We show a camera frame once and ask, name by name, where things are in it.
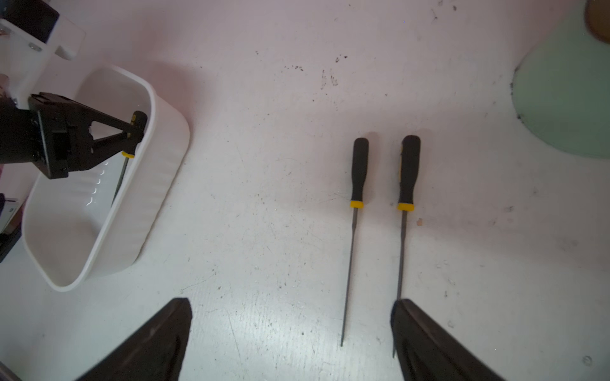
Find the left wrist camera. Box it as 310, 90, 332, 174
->
1, 0, 86, 110

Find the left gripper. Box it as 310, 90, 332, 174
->
1, 93, 143, 179

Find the green pencil cup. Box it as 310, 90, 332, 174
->
512, 1, 609, 159

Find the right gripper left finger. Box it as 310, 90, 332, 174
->
80, 298, 192, 380

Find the white storage tray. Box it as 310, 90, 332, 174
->
22, 66, 190, 292

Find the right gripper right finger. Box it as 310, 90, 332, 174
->
390, 299, 502, 381

